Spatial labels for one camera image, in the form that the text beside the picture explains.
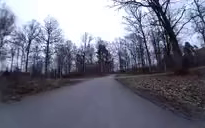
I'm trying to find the grey asphalt road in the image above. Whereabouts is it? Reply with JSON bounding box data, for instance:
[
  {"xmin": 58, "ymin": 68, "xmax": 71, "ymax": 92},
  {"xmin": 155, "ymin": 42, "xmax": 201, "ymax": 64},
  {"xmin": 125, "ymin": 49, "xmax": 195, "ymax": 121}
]
[{"xmin": 0, "ymin": 74, "xmax": 205, "ymax": 128}]

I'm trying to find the pale side path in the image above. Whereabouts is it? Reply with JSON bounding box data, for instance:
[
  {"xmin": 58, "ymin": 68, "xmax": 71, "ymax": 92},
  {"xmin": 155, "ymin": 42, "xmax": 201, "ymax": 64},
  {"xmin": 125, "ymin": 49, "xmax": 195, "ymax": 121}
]
[{"xmin": 114, "ymin": 63, "xmax": 205, "ymax": 80}]

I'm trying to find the row of bare trees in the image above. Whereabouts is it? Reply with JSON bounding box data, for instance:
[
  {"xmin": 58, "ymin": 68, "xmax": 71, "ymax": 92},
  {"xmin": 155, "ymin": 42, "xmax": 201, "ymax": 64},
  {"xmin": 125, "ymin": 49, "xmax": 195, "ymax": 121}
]
[
  {"xmin": 0, "ymin": 3, "xmax": 115, "ymax": 80},
  {"xmin": 108, "ymin": 0, "xmax": 205, "ymax": 75}
]

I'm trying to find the leaf-strewn grass verge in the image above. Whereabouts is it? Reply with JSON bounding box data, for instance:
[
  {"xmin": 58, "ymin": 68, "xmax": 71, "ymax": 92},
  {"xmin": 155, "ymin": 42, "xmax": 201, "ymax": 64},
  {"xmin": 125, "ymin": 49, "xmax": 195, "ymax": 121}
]
[
  {"xmin": 115, "ymin": 65, "xmax": 205, "ymax": 125},
  {"xmin": 0, "ymin": 73, "xmax": 89, "ymax": 108}
]

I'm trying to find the dark building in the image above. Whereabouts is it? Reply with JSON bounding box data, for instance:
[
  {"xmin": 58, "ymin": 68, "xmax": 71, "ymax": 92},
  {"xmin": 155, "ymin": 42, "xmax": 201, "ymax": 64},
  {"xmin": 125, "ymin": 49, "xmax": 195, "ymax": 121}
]
[{"xmin": 183, "ymin": 44, "xmax": 205, "ymax": 68}]

